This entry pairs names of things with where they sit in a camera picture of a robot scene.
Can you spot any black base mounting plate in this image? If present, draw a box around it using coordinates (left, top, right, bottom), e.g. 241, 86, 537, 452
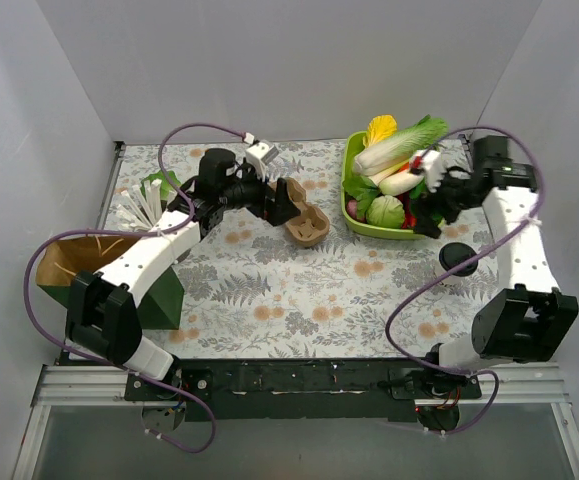
124, 358, 484, 422

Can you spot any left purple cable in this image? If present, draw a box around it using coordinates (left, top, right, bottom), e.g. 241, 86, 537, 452
22, 123, 255, 455

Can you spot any white paper coffee cup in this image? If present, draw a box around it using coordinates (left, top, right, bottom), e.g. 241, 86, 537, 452
435, 265, 469, 288

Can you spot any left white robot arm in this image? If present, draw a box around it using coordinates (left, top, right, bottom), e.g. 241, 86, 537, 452
66, 141, 300, 400

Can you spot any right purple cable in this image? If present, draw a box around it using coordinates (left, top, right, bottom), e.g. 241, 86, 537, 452
384, 125, 546, 436

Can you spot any purple cable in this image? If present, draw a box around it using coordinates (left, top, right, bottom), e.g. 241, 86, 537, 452
384, 125, 546, 436
22, 123, 255, 455

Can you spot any white radish toy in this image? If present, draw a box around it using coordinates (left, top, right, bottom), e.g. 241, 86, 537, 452
378, 171, 424, 196

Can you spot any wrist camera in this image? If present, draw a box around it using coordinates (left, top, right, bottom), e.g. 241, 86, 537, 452
245, 141, 279, 175
409, 149, 447, 192

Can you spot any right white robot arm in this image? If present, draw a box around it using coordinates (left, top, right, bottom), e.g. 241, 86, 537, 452
410, 135, 579, 398

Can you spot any green plastic basket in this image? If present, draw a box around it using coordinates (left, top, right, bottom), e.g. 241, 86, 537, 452
341, 131, 440, 240

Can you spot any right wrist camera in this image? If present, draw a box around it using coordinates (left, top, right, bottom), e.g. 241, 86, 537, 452
409, 149, 447, 192

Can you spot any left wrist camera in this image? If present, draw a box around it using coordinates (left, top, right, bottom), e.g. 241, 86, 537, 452
245, 141, 279, 175

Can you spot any brown pulp cup carrier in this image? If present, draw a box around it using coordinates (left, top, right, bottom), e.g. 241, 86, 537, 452
285, 178, 330, 248

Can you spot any small bok choy toy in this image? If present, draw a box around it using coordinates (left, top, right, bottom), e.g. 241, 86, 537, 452
139, 170, 181, 202

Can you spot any aluminium frame rail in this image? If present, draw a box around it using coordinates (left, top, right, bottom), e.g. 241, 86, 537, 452
13, 362, 579, 479

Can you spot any yellow leafy vegetable toy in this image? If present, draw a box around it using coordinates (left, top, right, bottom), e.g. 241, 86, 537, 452
363, 115, 398, 148

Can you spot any red pepper toy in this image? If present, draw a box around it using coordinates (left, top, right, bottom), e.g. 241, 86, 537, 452
398, 175, 422, 230

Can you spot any brown green paper bag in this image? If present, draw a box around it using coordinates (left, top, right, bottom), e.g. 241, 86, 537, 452
35, 236, 184, 330

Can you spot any large napa cabbage toy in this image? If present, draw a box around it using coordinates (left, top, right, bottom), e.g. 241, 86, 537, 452
352, 115, 448, 177

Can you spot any purple onion toy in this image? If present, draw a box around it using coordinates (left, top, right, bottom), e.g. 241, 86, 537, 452
345, 198, 366, 223

